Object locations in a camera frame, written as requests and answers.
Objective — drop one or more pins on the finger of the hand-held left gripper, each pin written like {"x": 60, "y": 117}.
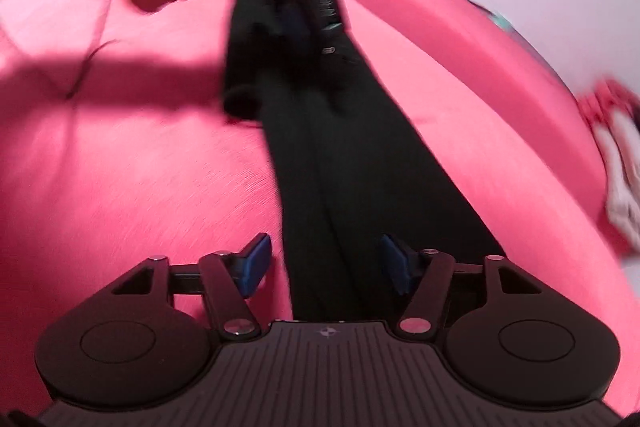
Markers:
{"x": 295, "y": 24}
{"x": 330, "y": 47}

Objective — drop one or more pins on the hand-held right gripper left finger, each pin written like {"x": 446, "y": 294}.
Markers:
{"x": 255, "y": 264}

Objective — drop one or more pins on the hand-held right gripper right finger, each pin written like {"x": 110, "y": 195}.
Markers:
{"x": 395, "y": 269}

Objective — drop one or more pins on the black pants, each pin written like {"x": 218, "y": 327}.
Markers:
{"x": 340, "y": 167}

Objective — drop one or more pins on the teal object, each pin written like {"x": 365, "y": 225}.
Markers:
{"x": 502, "y": 23}

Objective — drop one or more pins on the pink white patterned cloth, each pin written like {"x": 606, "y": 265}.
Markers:
{"x": 617, "y": 147}

